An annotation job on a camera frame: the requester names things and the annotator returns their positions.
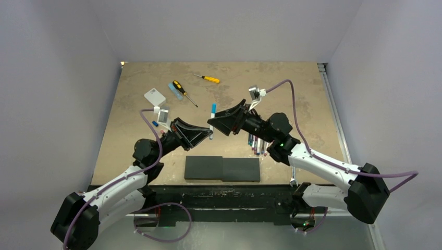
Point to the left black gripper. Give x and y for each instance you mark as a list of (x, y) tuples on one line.
[(176, 124)]

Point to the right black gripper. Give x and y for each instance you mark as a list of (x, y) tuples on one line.
[(232, 120)]

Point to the light blue cap marker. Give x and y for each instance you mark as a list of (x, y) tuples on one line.
[(213, 112)]

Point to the magenta cap marker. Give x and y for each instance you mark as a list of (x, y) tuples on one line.
[(255, 146)]

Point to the blue white marker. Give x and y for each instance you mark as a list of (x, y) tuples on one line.
[(258, 146)]

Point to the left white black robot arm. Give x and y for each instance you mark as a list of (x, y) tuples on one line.
[(82, 217)]

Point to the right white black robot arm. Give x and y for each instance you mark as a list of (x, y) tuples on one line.
[(359, 190)]

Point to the black rectangular block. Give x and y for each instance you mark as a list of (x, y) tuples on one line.
[(222, 169)]

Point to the white square box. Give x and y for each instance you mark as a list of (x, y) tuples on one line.
[(155, 97)]

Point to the black yellow screwdriver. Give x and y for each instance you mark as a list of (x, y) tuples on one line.
[(179, 87)]

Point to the silver wrench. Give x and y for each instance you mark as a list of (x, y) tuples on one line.
[(293, 181)]

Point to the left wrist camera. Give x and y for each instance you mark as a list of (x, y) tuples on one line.
[(162, 116)]

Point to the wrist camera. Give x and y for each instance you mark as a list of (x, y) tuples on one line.
[(162, 116), (256, 95)]

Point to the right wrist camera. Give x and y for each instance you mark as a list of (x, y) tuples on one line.
[(256, 95)]

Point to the yellow handle screwdriver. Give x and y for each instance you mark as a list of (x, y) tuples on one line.
[(207, 78)]

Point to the black base frame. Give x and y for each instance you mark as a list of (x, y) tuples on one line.
[(275, 203)]

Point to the aluminium side rail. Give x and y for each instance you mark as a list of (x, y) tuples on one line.
[(338, 126)]

